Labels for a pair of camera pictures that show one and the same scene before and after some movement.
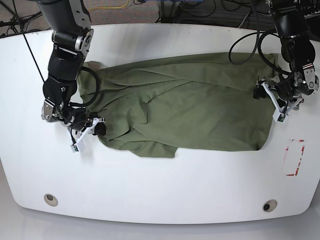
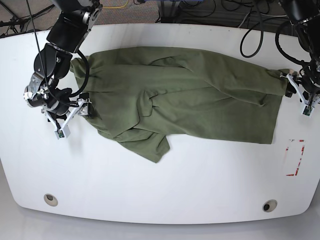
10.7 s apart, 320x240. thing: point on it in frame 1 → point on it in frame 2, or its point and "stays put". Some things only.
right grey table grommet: x=269 y=205 stays put
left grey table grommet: x=50 y=200 stays put
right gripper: x=289 y=85 → x=311 y=83
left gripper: x=79 y=120 → x=61 y=108
